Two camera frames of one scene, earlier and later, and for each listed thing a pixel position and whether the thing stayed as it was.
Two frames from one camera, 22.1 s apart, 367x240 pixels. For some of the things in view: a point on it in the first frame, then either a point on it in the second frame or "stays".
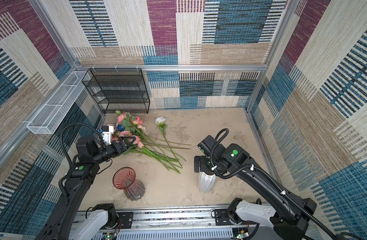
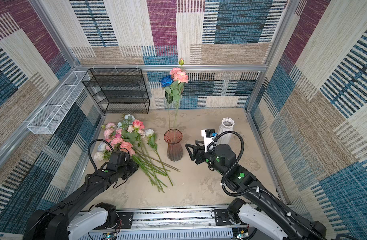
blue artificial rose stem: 120,128 to 166,82
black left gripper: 121,144 to 134,167
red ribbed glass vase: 125,178 to 173,137
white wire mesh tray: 47,120 stays
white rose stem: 161,121 to 152,142
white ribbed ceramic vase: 206,182 to 227,124
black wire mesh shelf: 118,90 stays
